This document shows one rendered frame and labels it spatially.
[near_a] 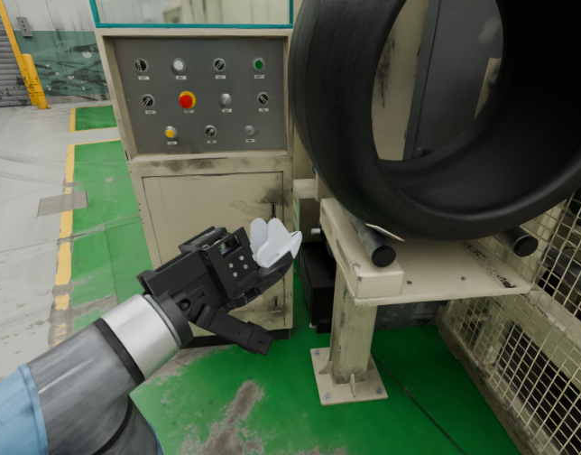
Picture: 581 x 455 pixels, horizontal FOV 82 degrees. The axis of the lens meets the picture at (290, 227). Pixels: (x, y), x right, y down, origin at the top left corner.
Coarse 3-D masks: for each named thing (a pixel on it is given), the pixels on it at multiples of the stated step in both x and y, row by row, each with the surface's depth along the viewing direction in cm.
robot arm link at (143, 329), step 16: (128, 304) 32; (144, 304) 32; (112, 320) 30; (128, 320) 30; (144, 320) 31; (160, 320) 31; (128, 336) 30; (144, 336) 30; (160, 336) 31; (176, 336) 33; (128, 352) 36; (144, 352) 30; (160, 352) 31; (176, 352) 33; (144, 368) 30
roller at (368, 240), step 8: (344, 208) 77; (352, 216) 72; (352, 224) 71; (360, 224) 68; (360, 232) 67; (368, 232) 65; (376, 232) 64; (360, 240) 67; (368, 240) 63; (376, 240) 62; (384, 240) 61; (368, 248) 62; (376, 248) 60; (384, 248) 60; (392, 248) 60; (376, 256) 60; (384, 256) 60; (392, 256) 60; (376, 264) 61; (384, 264) 61
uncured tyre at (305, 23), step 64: (320, 0) 44; (384, 0) 40; (512, 0) 67; (576, 0) 61; (320, 64) 46; (512, 64) 73; (576, 64) 65; (320, 128) 50; (512, 128) 77; (576, 128) 64; (384, 192) 53; (448, 192) 80; (512, 192) 69
